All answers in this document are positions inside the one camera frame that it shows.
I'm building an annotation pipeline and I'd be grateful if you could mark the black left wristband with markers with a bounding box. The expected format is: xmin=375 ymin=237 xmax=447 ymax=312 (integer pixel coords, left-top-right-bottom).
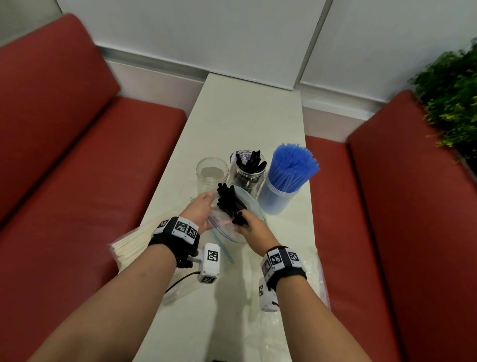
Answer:
xmin=148 ymin=216 xmax=201 ymax=269

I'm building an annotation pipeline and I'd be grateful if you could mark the person's right forearm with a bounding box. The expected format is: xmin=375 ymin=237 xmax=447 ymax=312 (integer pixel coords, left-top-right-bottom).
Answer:
xmin=275 ymin=275 xmax=373 ymax=362

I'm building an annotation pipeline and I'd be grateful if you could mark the bag of black straws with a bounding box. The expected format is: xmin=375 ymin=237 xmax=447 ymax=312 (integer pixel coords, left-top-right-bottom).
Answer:
xmin=217 ymin=182 xmax=249 ymax=227

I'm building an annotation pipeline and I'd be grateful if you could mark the black wristband with markers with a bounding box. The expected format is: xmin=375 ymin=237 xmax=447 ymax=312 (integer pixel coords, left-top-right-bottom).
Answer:
xmin=148 ymin=216 xmax=201 ymax=269
xmin=260 ymin=245 xmax=308 ymax=292

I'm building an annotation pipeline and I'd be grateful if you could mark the small bunch of black straws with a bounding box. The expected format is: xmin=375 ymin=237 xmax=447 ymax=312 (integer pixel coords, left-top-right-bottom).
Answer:
xmin=235 ymin=150 xmax=267 ymax=176

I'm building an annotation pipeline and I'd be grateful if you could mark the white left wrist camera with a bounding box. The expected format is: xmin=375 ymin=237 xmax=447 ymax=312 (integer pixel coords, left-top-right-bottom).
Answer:
xmin=188 ymin=243 xmax=221 ymax=284

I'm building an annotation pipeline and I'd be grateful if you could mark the black left camera cable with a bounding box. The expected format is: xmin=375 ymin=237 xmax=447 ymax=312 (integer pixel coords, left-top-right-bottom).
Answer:
xmin=164 ymin=271 xmax=201 ymax=295

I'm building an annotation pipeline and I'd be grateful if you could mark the red sofa beside plant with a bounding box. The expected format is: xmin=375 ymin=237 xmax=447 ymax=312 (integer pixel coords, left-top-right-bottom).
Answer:
xmin=305 ymin=90 xmax=477 ymax=362

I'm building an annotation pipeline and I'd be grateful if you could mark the black right wristband with markers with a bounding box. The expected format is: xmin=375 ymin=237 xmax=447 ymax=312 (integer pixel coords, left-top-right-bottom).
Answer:
xmin=260 ymin=245 xmax=308 ymax=292

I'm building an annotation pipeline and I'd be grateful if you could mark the clear bag with white strips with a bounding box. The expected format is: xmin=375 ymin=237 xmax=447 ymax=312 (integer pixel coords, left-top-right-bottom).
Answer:
xmin=207 ymin=185 xmax=268 ymax=245

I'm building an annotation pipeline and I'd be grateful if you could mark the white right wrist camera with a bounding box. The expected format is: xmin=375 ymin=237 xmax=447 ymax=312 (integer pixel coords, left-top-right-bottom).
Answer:
xmin=258 ymin=276 xmax=280 ymax=313

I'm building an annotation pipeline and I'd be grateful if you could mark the person's right hand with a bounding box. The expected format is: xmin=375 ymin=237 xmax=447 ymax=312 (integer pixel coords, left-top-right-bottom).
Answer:
xmin=234 ymin=210 xmax=281 ymax=257

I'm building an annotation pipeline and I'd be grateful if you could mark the clear glass jar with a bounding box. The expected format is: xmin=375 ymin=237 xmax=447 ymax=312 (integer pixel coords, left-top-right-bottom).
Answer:
xmin=228 ymin=150 xmax=267 ymax=199
xmin=196 ymin=156 xmax=230 ymax=194

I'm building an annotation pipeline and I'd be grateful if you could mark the green plant hedge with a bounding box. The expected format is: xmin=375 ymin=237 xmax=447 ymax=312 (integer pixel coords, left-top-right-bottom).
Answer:
xmin=408 ymin=37 xmax=477 ymax=165

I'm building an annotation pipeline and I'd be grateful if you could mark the clear plastic bag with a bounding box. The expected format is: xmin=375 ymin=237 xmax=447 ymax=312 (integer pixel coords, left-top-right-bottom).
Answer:
xmin=255 ymin=246 xmax=330 ymax=362

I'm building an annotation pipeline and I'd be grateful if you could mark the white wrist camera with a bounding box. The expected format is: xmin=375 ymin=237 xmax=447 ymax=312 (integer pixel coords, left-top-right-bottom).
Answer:
xmin=188 ymin=243 xmax=221 ymax=284
xmin=258 ymin=276 xmax=280 ymax=313

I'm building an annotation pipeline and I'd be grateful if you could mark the frosted plastic jar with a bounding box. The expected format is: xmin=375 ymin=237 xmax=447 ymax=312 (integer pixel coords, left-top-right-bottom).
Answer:
xmin=256 ymin=175 xmax=303 ymax=216

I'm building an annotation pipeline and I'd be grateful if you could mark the person's left hand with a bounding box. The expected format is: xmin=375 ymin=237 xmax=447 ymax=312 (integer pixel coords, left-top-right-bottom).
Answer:
xmin=180 ymin=192 xmax=215 ymax=234

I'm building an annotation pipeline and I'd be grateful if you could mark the person's left forearm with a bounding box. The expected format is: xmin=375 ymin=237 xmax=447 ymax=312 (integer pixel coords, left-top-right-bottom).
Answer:
xmin=28 ymin=244 xmax=178 ymax=362

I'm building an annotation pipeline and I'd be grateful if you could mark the small bunch of blue straws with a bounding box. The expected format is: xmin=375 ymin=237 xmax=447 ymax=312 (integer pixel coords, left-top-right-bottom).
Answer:
xmin=267 ymin=143 xmax=320 ymax=193

